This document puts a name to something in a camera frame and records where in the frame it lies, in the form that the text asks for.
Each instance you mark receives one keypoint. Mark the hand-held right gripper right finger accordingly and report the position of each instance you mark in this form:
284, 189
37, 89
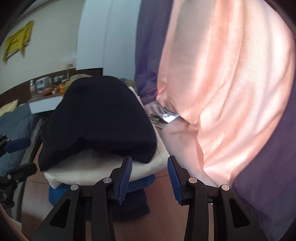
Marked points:
174, 183

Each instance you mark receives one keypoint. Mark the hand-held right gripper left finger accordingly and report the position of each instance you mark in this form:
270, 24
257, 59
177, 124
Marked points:
123, 183

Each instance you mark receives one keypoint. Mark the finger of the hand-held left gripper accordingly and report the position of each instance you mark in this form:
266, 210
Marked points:
22, 169
17, 143

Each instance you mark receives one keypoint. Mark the dark navy pants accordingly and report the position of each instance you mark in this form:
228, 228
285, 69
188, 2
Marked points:
99, 120

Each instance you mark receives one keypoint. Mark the blue folded garment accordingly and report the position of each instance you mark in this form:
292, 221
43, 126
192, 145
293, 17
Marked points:
138, 185

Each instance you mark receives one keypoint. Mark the dark folded garment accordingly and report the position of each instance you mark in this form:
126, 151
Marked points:
136, 204

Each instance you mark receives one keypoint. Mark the beige folded garment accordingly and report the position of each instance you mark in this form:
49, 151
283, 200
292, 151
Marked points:
92, 168

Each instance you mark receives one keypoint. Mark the pale yellow pillow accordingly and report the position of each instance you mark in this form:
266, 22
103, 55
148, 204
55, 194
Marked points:
8, 107

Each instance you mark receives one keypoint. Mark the white shelf with brown top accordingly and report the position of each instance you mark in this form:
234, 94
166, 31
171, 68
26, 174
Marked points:
44, 103

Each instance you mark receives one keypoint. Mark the clear bottle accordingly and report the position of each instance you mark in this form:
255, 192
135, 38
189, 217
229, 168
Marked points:
32, 86

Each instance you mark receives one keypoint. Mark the white box device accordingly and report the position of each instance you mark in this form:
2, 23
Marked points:
41, 84

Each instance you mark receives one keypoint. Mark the silver foil wrapper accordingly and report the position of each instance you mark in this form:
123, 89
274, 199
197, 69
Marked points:
170, 117

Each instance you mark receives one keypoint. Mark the orange container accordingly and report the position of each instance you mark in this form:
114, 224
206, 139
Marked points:
62, 89

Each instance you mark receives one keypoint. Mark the grey purple curtain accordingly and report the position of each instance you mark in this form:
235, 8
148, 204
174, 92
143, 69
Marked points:
266, 173

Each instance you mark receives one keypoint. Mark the peach curtain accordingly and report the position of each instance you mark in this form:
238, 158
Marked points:
219, 92

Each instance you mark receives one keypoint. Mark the yellow cloth on wall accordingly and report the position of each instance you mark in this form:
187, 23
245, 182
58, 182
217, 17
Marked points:
19, 39

